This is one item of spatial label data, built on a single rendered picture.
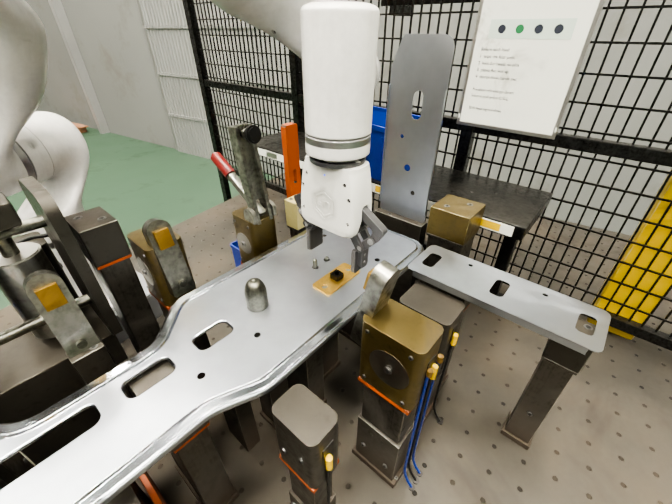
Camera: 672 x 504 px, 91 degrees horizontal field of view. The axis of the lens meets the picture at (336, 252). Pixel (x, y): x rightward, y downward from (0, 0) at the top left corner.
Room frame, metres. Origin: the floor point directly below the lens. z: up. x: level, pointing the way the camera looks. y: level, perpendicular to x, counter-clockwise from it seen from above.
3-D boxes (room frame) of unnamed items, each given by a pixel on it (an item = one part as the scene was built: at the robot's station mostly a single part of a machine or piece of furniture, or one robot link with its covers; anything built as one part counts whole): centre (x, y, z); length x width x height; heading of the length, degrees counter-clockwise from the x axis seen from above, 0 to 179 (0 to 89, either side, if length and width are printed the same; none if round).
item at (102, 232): (0.42, 0.36, 0.91); 0.07 x 0.05 x 0.42; 49
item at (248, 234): (0.58, 0.17, 0.87); 0.10 x 0.07 x 0.35; 49
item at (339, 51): (0.44, 0.00, 1.30); 0.09 x 0.08 x 0.13; 166
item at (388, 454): (0.28, -0.09, 0.87); 0.12 x 0.07 x 0.35; 49
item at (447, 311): (0.39, -0.17, 0.84); 0.12 x 0.07 x 0.28; 49
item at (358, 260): (0.39, -0.04, 1.08); 0.03 x 0.03 x 0.07; 49
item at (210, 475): (0.25, 0.22, 0.84); 0.12 x 0.05 x 0.29; 49
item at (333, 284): (0.43, 0.00, 1.01); 0.08 x 0.04 x 0.01; 139
